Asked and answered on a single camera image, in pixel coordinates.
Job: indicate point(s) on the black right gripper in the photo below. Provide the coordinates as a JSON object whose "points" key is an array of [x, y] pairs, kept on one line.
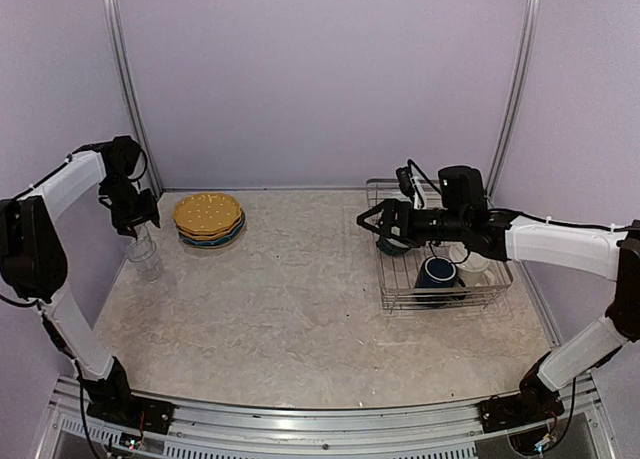
{"points": [[391, 219]]}

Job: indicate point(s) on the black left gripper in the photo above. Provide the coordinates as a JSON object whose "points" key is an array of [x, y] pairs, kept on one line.
{"points": [[149, 210]]}

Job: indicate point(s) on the clear drinking glass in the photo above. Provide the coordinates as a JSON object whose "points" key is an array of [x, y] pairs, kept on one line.
{"points": [[143, 244], [148, 266]]}

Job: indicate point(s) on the yellow polka dot plate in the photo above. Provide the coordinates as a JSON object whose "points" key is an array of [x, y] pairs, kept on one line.
{"points": [[205, 205], [211, 228]]}

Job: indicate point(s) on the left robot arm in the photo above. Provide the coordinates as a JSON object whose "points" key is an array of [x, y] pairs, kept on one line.
{"points": [[34, 263]]}

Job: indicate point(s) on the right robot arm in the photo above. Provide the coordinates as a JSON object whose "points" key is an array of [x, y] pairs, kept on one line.
{"points": [[601, 262]]}

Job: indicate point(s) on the dark teal bowl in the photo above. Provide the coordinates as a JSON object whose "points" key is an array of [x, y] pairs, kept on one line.
{"points": [[391, 247]]}

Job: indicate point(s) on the dark blue mug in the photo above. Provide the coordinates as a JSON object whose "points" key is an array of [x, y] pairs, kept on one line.
{"points": [[436, 273]]}

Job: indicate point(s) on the white ceramic mug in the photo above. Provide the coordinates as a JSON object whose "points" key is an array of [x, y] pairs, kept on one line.
{"points": [[473, 269]]}

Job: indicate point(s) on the wire metal dish rack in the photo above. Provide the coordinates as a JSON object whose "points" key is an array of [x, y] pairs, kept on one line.
{"points": [[440, 243]]}

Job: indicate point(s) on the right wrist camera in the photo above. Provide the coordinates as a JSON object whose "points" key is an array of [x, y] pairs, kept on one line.
{"points": [[460, 188]]}

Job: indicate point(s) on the left aluminium frame post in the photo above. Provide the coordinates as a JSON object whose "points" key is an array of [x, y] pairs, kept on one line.
{"points": [[125, 77]]}

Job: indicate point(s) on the aluminium frame post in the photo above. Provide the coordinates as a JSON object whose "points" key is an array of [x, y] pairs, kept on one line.
{"points": [[516, 91], [125, 77]]}

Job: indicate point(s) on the right aluminium frame post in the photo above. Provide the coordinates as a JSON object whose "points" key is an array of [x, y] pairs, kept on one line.
{"points": [[516, 91]]}

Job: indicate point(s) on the front aluminium rail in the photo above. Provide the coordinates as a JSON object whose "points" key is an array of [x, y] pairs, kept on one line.
{"points": [[201, 429]]}

